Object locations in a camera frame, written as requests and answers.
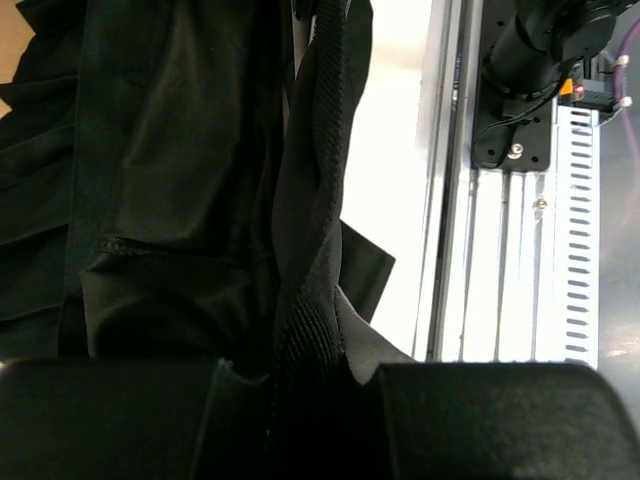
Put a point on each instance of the aluminium mounting rail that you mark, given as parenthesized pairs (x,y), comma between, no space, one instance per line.
(489,237)

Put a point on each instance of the black pleated skirt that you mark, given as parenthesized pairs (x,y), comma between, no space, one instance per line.
(172,188)

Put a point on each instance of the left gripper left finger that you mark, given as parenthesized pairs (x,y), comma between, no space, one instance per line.
(114,419)

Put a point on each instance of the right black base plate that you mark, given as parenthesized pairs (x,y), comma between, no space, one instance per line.
(510,132)

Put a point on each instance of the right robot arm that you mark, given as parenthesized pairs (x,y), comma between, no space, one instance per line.
(545,38)

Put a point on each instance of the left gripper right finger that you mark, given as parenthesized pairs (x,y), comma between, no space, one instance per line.
(492,421)

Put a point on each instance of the white slotted cable duct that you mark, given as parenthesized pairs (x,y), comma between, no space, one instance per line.
(577,256)

